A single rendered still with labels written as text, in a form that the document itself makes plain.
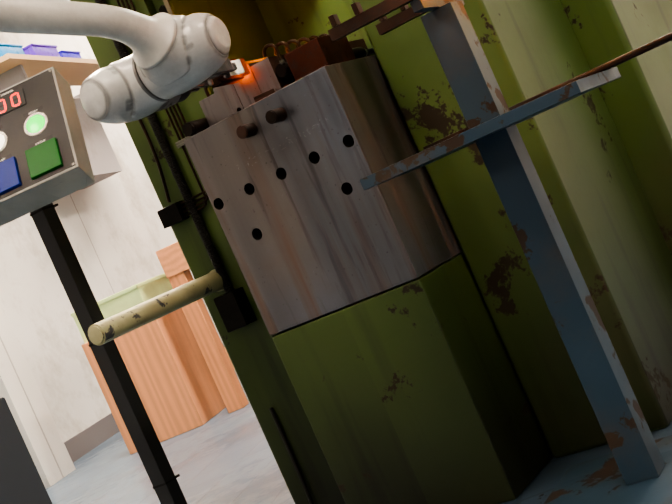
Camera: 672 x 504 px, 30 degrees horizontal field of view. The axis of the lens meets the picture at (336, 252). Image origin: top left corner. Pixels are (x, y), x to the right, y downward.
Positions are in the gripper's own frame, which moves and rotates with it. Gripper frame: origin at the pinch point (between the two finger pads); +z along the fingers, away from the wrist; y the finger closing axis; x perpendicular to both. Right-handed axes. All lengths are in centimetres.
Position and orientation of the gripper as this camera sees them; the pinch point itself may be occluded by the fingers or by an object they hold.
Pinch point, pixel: (224, 72)
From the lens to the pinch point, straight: 256.0
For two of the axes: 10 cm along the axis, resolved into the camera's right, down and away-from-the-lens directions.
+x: -4.1, -9.1, -0.2
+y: 7.8, -3.3, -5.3
